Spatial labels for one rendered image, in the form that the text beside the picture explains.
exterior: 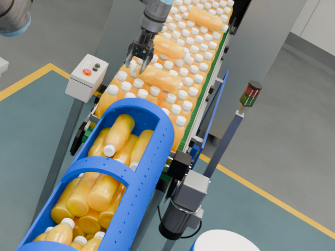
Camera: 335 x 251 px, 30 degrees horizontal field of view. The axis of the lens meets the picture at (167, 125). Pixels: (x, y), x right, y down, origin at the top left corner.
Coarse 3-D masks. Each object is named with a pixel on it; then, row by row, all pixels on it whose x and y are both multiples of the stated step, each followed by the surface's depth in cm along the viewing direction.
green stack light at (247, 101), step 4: (244, 92) 264; (244, 96) 264; (248, 96) 263; (240, 100) 266; (244, 100) 265; (248, 100) 264; (252, 100) 264; (244, 104) 265; (248, 104) 265; (252, 104) 266
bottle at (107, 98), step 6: (102, 96) 250; (108, 96) 248; (114, 96) 249; (102, 102) 250; (108, 102) 249; (96, 108) 254; (102, 108) 250; (96, 114) 254; (102, 114) 252; (90, 126) 258
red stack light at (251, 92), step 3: (246, 87) 263; (249, 87) 261; (246, 90) 263; (249, 90) 262; (252, 90) 261; (255, 90) 261; (258, 90) 261; (246, 93) 263; (249, 93) 262; (252, 93) 262; (255, 93) 262; (258, 93) 263; (249, 96) 263; (252, 96) 263; (255, 96) 263
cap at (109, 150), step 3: (105, 147) 215; (108, 147) 214; (111, 147) 215; (105, 150) 215; (108, 150) 215; (111, 150) 215; (114, 150) 215; (105, 153) 216; (108, 153) 216; (111, 153) 215
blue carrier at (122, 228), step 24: (144, 120) 231; (168, 120) 228; (168, 144) 224; (72, 168) 194; (96, 168) 189; (120, 168) 192; (144, 168) 200; (144, 192) 195; (48, 216) 192; (120, 216) 178; (24, 240) 171; (120, 240) 174
